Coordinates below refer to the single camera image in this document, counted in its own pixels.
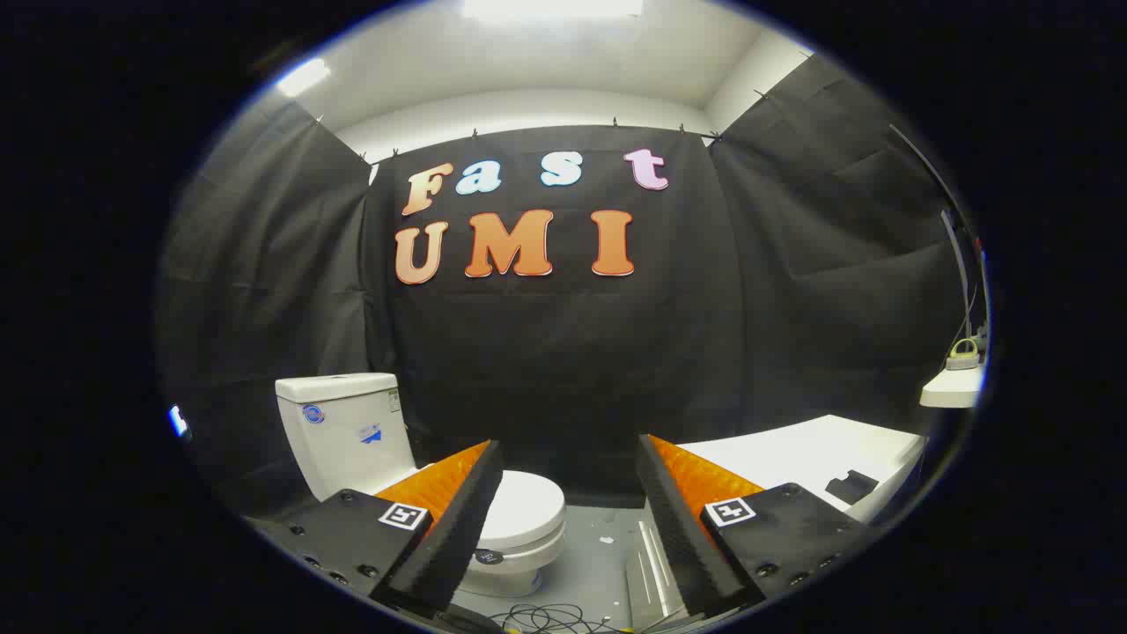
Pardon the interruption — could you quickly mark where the small black bracket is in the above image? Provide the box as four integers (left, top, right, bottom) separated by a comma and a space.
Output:
826, 470, 880, 505

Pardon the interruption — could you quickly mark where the white shelf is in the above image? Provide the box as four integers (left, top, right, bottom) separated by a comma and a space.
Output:
919, 365, 985, 409

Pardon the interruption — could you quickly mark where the white toilet lid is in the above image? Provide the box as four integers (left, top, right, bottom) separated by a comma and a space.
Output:
482, 469, 566, 551

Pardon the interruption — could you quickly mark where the large ceiling light panel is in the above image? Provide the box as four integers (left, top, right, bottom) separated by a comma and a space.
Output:
462, 0, 644, 20

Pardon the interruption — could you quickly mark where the white toilet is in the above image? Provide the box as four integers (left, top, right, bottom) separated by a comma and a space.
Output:
276, 373, 566, 600

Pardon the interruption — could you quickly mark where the grey metal pole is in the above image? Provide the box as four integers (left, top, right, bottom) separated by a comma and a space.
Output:
940, 210, 976, 340

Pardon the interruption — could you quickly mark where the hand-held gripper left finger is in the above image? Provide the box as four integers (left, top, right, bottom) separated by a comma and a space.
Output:
251, 439, 505, 617

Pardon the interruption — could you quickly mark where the white drawer cabinet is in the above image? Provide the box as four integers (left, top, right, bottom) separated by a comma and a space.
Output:
623, 414, 927, 631

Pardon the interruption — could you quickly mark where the tangle of black cables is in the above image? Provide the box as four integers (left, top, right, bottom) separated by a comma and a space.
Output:
489, 603, 617, 634

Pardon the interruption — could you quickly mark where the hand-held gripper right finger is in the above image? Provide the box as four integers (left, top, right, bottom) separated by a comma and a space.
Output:
636, 433, 873, 619

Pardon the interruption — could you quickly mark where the black backdrop cloth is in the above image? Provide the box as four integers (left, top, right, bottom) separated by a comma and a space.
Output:
158, 53, 969, 520

